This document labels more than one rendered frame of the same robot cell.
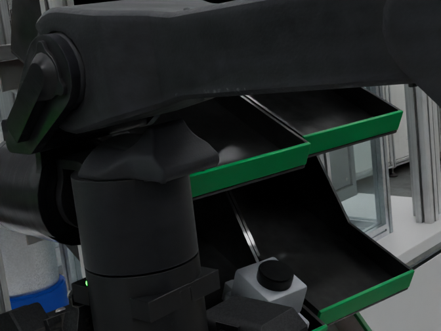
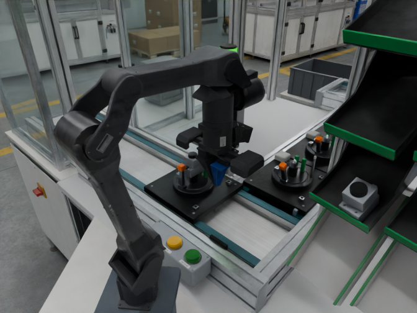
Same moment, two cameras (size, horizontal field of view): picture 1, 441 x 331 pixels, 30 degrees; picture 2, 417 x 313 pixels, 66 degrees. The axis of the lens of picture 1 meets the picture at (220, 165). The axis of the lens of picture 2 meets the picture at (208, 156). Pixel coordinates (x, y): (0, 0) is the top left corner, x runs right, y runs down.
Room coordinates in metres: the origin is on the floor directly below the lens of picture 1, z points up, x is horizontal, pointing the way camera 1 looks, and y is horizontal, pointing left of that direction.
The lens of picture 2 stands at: (0.37, -0.50, 1.62)
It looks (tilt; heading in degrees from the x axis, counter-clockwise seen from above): 32 degrees down; 90
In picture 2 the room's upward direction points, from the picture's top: straight up
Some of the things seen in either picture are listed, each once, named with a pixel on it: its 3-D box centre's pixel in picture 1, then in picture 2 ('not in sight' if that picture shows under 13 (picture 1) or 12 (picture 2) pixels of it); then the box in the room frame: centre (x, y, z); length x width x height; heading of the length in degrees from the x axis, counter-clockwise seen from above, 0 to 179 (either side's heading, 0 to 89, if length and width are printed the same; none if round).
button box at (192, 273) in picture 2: not in sight; (175, 251); (0.28, 0.12, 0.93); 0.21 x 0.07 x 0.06; 137
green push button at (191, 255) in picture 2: not in sight; (192, 256); (0.33, 0.07, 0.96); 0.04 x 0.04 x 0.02
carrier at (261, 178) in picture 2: not in sight; (293, 169); (0.67, 0.41, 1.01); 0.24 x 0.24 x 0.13; 47
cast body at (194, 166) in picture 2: not in sight; (195, 161); (0.33, 0.38, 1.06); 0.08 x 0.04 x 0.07; 47
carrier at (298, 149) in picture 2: not in sight; (325, 143); (0.83, 0.59, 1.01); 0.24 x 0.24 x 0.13; 47
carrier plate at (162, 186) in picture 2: not in sight; (193, 187); (0.33, 0.38, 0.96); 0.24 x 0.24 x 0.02; 47
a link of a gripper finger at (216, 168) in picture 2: not in sight; (224, 174); (0.41, 0.03, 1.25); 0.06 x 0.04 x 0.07; 47
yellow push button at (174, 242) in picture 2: not in sight; (174, 243); (0.28, 0.12, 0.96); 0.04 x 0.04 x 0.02
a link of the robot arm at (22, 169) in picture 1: (71, 141); (233, 81); (0.42, 0.07, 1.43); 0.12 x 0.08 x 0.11; 43
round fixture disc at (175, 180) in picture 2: not in sight; (193, 182); (0.33, 0.38, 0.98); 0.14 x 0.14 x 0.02
